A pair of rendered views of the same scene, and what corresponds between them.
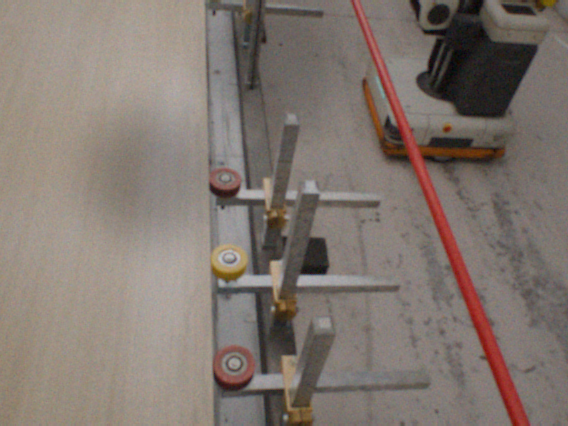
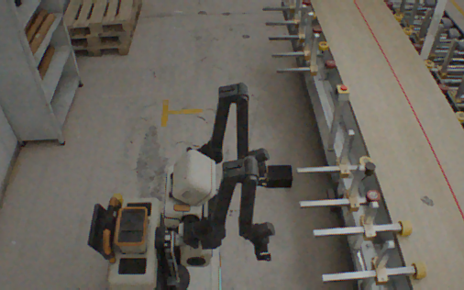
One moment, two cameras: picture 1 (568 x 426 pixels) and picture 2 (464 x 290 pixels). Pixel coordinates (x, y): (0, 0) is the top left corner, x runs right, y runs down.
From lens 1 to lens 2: 3.84 m
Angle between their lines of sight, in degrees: 87
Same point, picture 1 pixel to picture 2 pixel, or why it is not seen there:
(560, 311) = (149, 165)
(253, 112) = (325, 131)
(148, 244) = (345, 48)
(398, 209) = not seen: hidden behind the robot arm
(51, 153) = (384, 69)
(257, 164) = (318, 106)
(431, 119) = not seen: hidden behind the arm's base
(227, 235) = (323, 95)
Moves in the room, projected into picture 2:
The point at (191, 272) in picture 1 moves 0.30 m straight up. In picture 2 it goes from (332, 42) to (337, 10)
